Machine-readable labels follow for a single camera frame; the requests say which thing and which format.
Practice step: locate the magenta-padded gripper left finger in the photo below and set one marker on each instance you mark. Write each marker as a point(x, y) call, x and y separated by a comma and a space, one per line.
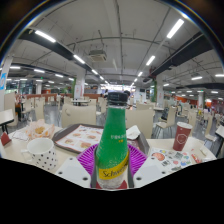
point(70, 170)

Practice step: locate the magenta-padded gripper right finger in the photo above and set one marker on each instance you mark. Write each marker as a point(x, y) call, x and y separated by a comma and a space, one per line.
point(151, 170)

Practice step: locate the green-labelled clear drink bottle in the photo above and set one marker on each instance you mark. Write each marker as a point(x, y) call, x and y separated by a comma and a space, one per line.
point(112, 143)

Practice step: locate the colourful printed flyer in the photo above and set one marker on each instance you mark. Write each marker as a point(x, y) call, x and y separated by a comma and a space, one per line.
point(170, 158)

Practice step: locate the brown tray with paper liner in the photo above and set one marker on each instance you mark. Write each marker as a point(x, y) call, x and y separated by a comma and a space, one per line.
point(80, 138)

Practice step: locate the white polka-dot mug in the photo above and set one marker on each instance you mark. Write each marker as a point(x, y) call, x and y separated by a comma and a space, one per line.
point(41, 153)

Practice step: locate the crumpled white napkin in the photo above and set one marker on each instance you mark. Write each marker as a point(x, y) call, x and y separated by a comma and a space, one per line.
point(133, 132)

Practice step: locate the red paper cup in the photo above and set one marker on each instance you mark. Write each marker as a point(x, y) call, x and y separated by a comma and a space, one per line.
point(182, 136)

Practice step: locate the clear plastic food bag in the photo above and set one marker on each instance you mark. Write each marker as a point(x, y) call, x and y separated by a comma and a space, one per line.
point(40, 129)

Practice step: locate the cream wooden chair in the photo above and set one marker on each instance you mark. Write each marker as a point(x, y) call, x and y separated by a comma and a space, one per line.
point(141, 120)
point(78, 115)

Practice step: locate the group of cream chairs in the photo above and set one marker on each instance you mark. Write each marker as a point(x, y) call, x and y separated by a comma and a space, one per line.
point(172, 115)

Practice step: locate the white card with red border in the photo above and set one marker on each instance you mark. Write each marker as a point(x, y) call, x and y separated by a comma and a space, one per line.
point(20, 135)

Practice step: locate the red printed leaflet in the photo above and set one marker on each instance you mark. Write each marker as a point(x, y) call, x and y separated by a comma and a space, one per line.
point(5, 139)

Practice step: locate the person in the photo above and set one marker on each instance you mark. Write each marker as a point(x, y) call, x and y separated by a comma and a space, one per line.
point(127, 96)

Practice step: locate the cream dining table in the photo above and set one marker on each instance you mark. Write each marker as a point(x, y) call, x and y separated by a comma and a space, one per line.
point(5, 116)
point(220, 133)

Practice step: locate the ceiling air conditioner unit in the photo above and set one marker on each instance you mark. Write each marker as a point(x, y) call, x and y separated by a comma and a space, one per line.
point(97, 55)

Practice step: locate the group of ceiling lights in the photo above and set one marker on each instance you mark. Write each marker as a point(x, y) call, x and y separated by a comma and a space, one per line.
point(175, 28)

